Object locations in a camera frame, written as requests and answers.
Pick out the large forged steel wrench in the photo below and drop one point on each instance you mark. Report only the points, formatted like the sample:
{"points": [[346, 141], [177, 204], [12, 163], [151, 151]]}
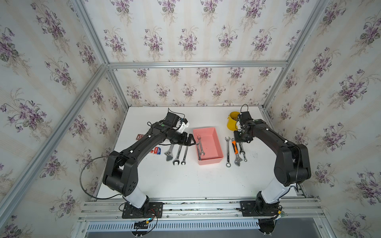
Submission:
{"points": [[169, 153]]}

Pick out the thin small silver wrench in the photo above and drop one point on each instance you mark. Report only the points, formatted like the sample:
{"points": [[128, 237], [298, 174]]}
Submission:
{"points": [[242, 151]]}

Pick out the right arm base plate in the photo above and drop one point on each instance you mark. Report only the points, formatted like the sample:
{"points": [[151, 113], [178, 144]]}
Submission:
{"points": [[253, 208]]}

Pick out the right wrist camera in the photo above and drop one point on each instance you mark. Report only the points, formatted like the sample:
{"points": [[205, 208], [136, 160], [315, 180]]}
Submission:
{"points": [[243, 117]]}

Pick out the large combination wrench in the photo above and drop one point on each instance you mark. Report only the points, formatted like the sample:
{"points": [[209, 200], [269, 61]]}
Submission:
{"points": [[176, 161]]}

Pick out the pink plastic storage box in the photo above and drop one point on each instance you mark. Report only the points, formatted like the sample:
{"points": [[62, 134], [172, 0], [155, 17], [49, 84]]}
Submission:
{"points": [[211, 146]]}

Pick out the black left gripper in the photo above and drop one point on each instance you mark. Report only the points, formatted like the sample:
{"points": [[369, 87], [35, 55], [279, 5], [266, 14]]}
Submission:
{"points": [[182, 141]]}

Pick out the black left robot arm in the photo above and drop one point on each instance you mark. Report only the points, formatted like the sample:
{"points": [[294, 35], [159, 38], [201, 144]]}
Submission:
{"points": [[121, 172]]}

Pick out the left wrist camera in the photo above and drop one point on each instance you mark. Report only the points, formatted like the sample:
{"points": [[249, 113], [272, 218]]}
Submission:
{"points": [[184, 124]]}

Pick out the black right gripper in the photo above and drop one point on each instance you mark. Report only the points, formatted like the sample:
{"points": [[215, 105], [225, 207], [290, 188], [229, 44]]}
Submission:
{"points": [[237, 139]]}

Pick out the medium end wrench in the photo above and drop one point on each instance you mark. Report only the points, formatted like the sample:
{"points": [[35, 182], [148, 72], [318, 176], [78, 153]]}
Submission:
{"points": [[201, 150]]}

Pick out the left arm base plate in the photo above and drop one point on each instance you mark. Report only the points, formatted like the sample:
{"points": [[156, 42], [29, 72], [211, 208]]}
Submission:
{"points": [[149, 210]]}

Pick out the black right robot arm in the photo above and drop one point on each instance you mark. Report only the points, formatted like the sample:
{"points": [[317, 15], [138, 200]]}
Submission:
{"points": [[292, 164]]}

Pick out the short end wrench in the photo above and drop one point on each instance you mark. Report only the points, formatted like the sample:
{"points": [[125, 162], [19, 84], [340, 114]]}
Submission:
{"points": [[228, 164]]}

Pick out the small combination wrench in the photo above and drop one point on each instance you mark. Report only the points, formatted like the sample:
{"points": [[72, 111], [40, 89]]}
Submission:
{"points": [[183, 162]]}

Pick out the small circuit board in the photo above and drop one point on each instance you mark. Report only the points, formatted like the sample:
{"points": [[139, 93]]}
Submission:
{"points": [[141, 225]]}

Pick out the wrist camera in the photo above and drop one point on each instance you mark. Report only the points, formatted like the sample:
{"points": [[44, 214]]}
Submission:
{"points": [[184, 124], [243, 117]]}

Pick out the yellow pencil cup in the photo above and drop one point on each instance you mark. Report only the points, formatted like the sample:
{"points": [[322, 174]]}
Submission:
{"points": [[232, 121]]}

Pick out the red card package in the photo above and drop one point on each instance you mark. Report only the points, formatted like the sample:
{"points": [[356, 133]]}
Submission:
{"points": [[139, 136]]}

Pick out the silver end wrench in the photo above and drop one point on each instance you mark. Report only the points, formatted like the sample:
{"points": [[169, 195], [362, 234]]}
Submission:
{"points": [[198, 151]]}

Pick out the aluminium rail frame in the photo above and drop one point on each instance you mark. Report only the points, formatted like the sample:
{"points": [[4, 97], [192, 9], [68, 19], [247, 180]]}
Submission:
{"points": [[182, 215]]}

